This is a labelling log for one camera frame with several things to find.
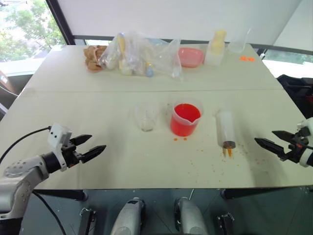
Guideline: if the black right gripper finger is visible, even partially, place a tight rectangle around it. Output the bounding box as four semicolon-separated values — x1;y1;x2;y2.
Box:
271;130;297;143
254;137;287;158

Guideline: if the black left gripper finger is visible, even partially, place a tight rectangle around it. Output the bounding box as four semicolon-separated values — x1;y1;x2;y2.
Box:
70;134;93;147
80;144;107;164

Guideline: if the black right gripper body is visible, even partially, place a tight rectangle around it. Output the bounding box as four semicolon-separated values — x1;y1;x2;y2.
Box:
279;133;310;163

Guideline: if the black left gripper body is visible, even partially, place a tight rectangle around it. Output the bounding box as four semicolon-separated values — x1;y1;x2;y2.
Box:
61;138;83;168

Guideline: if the large clear plastic syringe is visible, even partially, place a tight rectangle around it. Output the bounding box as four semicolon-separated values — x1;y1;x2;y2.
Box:
216;110;237;158

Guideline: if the small clear plastic cup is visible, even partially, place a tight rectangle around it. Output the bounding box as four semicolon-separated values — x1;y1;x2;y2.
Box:
133;102;160;132

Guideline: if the beaker of red liquid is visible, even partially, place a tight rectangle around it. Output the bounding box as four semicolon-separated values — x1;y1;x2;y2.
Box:
170;97;204;138

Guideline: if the black table leg clamp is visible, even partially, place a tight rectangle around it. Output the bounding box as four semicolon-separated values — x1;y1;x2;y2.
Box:
78;207;97;235
217;212;235;235

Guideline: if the silver robot leg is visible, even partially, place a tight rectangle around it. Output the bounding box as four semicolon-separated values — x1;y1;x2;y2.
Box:
110;197;145;235
174;196;209;235

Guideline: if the clear empty beaker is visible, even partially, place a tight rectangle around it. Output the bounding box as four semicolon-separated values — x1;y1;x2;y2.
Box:
227;27;252;53

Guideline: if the white translucent container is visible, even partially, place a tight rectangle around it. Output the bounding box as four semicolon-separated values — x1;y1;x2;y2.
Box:
204;43;226;67

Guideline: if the clear plastic bag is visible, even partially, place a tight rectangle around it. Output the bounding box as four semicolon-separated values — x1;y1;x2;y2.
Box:
98;30;184;82

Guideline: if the yellow plastic bottle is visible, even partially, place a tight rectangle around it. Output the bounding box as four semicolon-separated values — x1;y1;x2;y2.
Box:
210;29;227;56

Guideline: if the pink plastic bowl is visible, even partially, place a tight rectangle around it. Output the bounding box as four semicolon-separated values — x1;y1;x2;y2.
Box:
178;47;205;68

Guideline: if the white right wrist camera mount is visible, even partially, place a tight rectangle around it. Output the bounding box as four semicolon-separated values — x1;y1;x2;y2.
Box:
296;117;313;168

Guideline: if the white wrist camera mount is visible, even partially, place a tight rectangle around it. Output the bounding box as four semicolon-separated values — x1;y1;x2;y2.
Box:
46;123;73;172
296;117;313;168

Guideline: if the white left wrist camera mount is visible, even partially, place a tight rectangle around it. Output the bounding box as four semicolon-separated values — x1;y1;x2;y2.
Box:
46;123;73;172

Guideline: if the black table frame bar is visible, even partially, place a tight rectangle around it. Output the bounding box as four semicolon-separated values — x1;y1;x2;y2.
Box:
221;187;290;200
32;189;89;202

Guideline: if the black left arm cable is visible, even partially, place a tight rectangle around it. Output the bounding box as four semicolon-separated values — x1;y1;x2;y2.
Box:
0;126;52;164

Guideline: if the black robot body cable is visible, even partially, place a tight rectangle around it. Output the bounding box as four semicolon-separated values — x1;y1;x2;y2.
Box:
32;191;67;235

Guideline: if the dark window frame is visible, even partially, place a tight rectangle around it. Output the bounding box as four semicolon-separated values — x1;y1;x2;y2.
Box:
45;0;313;56

